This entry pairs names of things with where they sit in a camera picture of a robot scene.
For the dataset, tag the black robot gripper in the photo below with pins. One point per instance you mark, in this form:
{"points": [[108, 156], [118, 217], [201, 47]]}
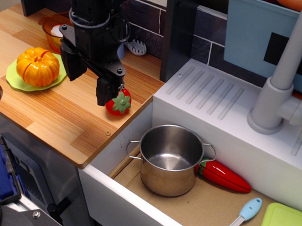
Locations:
{"points": [[94, 45]]}

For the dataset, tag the red toy strawberry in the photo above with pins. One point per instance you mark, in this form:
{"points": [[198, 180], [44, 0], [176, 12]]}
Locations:
{"points": [[121, 104]]}

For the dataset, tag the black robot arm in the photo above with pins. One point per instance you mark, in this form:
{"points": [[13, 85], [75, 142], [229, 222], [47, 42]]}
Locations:
{"points": [[97, 10]]}

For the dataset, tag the stainless steel pot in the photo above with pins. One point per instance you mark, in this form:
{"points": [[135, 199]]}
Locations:
{"points": [[169, 155]]}

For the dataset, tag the orange toy pumpkin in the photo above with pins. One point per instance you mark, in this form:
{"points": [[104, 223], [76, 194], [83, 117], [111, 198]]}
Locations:
{"points": [[38, 67]]}

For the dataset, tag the orange transparent bowl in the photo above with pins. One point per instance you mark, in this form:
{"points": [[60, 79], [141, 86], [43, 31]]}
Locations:
{"points": [[50, 25]]}

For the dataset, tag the light green plate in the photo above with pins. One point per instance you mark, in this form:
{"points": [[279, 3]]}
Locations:
{"points": [[16, 81]]}

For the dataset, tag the white toy sink unit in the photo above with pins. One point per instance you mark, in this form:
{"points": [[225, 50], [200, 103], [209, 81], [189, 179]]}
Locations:
{"points": [[214, 105]]}

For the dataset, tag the blue clamp device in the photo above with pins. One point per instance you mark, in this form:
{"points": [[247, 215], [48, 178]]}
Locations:
{"points": [[10, 190]]}

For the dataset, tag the red toy chili pepper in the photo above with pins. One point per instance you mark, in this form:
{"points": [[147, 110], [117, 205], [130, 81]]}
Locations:
{"points": [[223, 176]]}

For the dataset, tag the light blue bin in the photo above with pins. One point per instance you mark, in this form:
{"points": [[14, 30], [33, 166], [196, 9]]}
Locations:
{"points": [[256, 35]]}

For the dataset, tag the grey toy faucet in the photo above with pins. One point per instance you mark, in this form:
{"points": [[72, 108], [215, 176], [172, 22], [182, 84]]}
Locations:
{"points": [[275, 103]]}

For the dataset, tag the light green cutting board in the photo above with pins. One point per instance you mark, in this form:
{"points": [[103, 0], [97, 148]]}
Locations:
{"points": [[277, 214]]}

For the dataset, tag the dark grey shelf post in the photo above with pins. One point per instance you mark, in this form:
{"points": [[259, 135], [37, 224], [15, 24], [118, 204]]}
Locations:
{"points": [[178, 36]]}

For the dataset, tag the white spatula blue handle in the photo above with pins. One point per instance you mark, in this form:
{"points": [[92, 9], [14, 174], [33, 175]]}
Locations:
{"points": [[248, 211]]}

